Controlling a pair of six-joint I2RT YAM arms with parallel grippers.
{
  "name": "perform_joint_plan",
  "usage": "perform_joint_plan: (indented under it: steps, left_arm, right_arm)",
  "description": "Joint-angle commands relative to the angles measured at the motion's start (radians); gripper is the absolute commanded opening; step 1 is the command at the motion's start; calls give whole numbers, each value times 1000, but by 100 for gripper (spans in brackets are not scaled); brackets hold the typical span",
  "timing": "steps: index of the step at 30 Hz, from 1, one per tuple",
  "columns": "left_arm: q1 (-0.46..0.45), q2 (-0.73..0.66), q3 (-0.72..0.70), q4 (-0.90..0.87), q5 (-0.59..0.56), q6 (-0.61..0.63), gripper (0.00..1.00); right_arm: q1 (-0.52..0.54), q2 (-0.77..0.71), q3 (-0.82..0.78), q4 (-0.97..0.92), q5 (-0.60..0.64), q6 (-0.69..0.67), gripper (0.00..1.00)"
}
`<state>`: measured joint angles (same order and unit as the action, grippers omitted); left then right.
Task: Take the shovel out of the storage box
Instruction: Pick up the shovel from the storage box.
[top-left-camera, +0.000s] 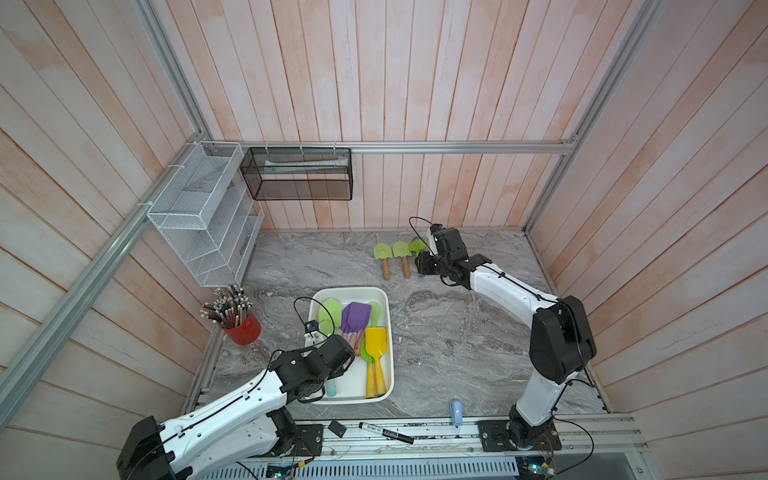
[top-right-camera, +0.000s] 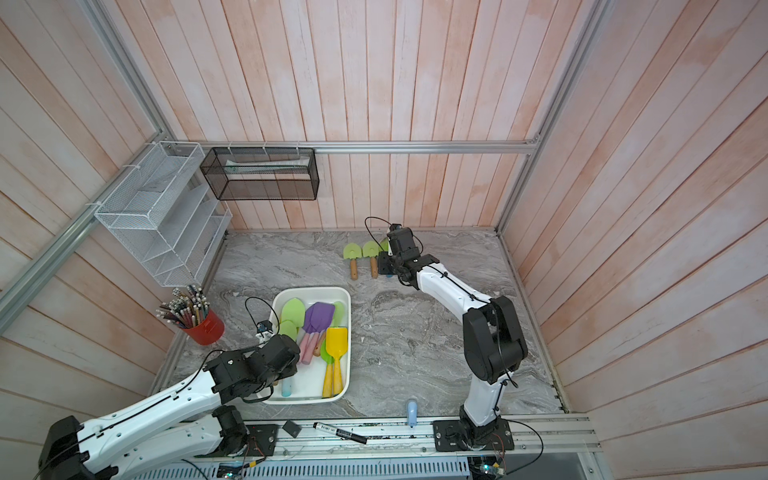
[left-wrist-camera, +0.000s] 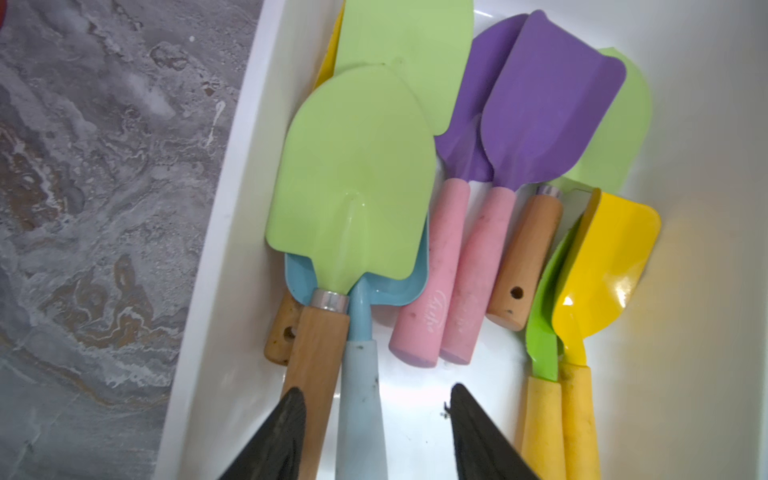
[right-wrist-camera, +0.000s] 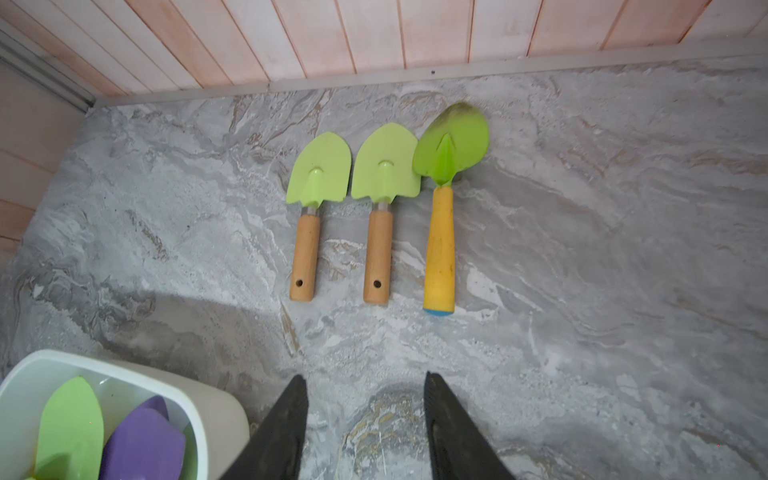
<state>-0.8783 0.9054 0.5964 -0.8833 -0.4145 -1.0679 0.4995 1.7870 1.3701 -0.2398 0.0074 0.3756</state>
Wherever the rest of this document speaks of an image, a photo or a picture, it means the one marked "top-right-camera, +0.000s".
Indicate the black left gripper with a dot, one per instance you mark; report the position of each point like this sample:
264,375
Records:
289,370

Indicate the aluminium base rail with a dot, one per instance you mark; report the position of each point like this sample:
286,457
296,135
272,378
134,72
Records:
524,447

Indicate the black marker pen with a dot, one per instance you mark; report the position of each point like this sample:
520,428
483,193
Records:
340,433

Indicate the light blue small bottle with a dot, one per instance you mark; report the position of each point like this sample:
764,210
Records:
412,412

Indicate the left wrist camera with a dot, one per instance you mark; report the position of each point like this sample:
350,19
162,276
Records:
264,329

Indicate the yellow plastic shovel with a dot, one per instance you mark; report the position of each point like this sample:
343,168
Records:
337,346

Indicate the black mesh basket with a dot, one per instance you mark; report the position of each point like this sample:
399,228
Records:
262,173

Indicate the pink handled purple shovel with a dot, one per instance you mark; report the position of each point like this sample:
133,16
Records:
318,318

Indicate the small black block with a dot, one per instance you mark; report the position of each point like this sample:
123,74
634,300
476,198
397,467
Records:
292,428

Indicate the red pencil cup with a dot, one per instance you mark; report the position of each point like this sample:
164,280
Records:
190,311

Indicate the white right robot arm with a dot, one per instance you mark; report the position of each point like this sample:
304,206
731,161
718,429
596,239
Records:
493,343

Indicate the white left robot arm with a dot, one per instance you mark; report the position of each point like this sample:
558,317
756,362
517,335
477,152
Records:
193,417

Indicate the green shovel wooden handle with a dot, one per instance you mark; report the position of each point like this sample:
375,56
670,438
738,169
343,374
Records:
352,252
371,250

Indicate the bright green yellow-handled shovel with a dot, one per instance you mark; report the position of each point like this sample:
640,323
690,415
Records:
384,247

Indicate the white storage box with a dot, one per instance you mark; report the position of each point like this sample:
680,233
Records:
308,381

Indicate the white wire shelf rack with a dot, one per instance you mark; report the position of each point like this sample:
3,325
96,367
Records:
171,223

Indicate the light blue shovel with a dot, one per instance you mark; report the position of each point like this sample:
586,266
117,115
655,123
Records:
291,330

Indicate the green shovel at back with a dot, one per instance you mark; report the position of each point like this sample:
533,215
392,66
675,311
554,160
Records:
339,314

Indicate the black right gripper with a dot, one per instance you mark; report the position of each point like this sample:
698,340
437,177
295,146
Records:
383,259

